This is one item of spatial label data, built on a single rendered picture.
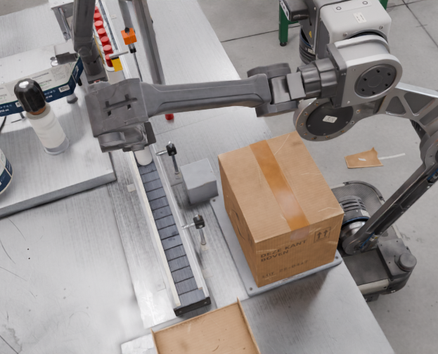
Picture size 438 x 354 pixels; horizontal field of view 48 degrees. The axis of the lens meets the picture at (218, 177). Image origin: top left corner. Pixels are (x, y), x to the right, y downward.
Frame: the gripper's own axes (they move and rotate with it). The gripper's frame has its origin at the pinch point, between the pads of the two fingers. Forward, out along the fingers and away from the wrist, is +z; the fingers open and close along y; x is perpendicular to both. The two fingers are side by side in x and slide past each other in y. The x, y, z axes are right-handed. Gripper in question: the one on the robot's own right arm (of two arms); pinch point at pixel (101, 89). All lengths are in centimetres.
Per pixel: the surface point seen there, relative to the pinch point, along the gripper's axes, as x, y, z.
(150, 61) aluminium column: 19.4, -3.9, -2.8
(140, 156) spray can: 5.6, 27.5, 9.0
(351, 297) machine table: 50, 93, 19
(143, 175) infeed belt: 4.8, 31.4, 14.0
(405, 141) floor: 147, -7, 101
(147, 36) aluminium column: 20.6, -4.8, -12.4
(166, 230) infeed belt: 7, 55, 14
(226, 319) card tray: 15, 87, 19
